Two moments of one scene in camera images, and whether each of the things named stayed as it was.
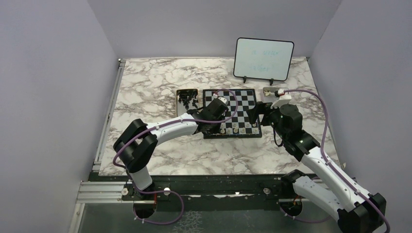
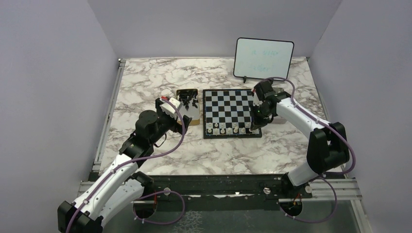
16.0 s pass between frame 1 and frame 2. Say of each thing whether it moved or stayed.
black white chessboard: stayed
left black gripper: moved
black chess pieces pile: stayed
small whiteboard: stayed
